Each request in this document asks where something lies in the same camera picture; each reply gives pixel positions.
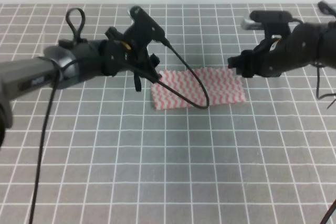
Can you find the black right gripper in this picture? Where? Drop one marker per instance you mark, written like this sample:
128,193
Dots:
268,59

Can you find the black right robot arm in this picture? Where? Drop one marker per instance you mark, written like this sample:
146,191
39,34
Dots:
288,44

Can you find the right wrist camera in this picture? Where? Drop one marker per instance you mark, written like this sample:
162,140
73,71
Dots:
272,22

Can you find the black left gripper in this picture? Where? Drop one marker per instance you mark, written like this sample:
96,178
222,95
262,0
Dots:
119,55

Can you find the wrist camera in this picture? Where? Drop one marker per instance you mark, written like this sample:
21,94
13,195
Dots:
144,29
272,22

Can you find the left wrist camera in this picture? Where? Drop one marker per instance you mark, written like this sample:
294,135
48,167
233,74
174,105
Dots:
144,29

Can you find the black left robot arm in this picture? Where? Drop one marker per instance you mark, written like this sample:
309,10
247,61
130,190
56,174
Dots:
72,62

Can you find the pink white wavy towel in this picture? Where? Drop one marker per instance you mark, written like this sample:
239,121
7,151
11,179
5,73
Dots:
222,86

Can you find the grey checked tablecloth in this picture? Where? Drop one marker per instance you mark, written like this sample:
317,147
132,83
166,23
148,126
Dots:
110,157

